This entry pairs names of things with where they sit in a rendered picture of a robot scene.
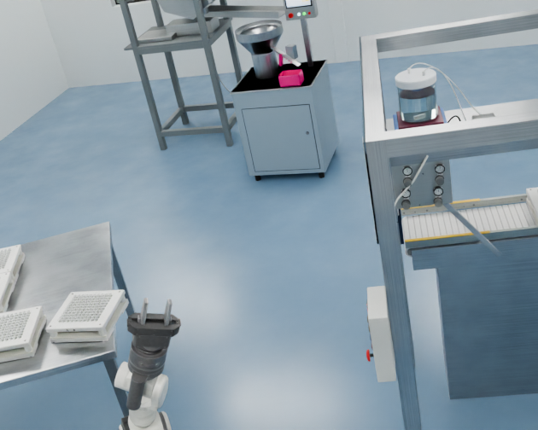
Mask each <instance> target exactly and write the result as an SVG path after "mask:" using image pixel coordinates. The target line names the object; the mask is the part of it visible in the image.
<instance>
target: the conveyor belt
mask: <svg viewBox="0 0 538 430"><path fill-rule="evenodd" d="M458 212H459V213H460V214H461V215H462V216H464V217H465V218H466V219H467V220H468V221H469V222H470V223H471V224H472V225H473V226H474V227H475V228H476V229H477V230H478V231H487V230H489V231H491V230H506V229H514V228H522V227H529V226H536V225H535V221H534V219H533V217H532V215H531V213H530V210H529V207H528V205H527V203H518V204H511V205H504V206H489V207H482V208H474V209H466V210H458ZM401 223H402V230H403V238H404V245H405V240H408V239H416V238H424V237H431V236H440V235H455V234H463V233H470V231H469V230H468V229H467V228H466V227H465V226H464V225H463V224H462V223H461V222H460V221H459V220H458V219H457V218H456V217H455V216H454V215H453V214H452V213H451V212H437V213H429V214H421V215H414V216H406V217H404V218H403V219H402V220H401Z"/></svg>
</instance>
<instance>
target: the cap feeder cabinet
mask: <svg viewBox="0 0 538 430"><path fill-rule="evenodd" d="M299 63H300V64H301V65H300V66H298V67H297V66H296V65H294V64H293V63H287V64H283V65H282V66H279V64H278V68H279V74H280V73H281V72H282V71H288V70H297V69H302V71H303V77H304V80H303V82H302V84H301V85H300V86H290V87H280V84H279V80H278V76H279V75H277V76H275V77H273V78H267V79H258V78H256V77H255V73H254V67H251V68H250V69H249V70H248V71H247V72H246V74H245V75H244V76H243V77H242V79H241V80H240V81H239V82H238V84H237V85H236V86H235V88H234V89H233V90H232V91H231V93H230V95H231V97H232V101H233V105H234V109H235V113H236V117H237V124H238V128H239V132H240V136H241V139H242V144H243V151H244V154H245V159H246V162H247V167H248V170H249V175H250V176H255V180H256V181H260V180H261V178H260V176H261V175H280V174H299V173H317V172H318V173H319V178H323V177H325V172H326V170H327V168H328V166H329V164H330V161H331V158H332V156H333V154H334V152H336V146H337V144H338V143H339V139H338V133H337V128H336V117H335V111H334V106H333V101H332V94H331V89H330V79H329V73H328V67H327V60H322V61H313V63H314V65H313V67H309V66H308V64H307V61H305V62H299Z"/></svg>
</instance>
